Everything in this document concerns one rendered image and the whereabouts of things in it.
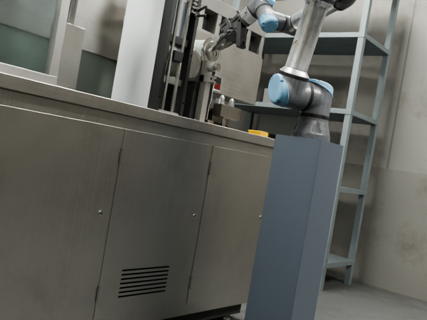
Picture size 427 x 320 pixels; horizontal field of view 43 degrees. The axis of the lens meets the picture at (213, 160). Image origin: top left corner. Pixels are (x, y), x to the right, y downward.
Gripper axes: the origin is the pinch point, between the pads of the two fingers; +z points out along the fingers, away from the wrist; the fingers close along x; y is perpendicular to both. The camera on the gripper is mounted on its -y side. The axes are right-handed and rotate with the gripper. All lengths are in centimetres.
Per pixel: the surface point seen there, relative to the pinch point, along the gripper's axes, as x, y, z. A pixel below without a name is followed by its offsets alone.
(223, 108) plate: -13.3, -19.0, 16.4
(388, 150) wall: -214, -22, 8
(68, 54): 71, -9, 21
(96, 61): 38, 12, 38
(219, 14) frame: -42, 48, 8
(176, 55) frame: 34.4, -14.3, 0.1
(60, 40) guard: 95, -29, 0
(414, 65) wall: -214, 24, -42
